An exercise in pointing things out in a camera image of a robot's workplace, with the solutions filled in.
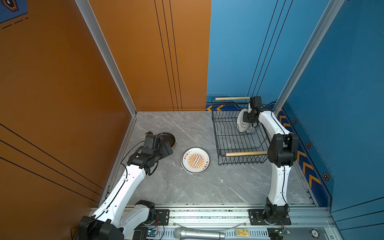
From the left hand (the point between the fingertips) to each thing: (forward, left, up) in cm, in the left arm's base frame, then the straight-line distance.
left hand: (164, 147), depth 81 cm
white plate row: (0, -17, -14) cm, 22 cm away
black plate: (+15, +2, -12) cm, 19 cm away
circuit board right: (-36, -56, -16) cm, 69 cm away
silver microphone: (-37, -13, -13) cm, 41 cm away
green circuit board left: (-36, +3, -17) cm, 40 cm away
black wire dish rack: (+11, -42, -15) cm, 46 cm away
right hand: (+27, -51, -5) cm, 58 cm away
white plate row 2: (+25, -50, -11) cm, 57 cm away
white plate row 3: (+23, -54, -9) cm, 60 cm away
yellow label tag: (-36, -39, -14) cm, 55 cm away
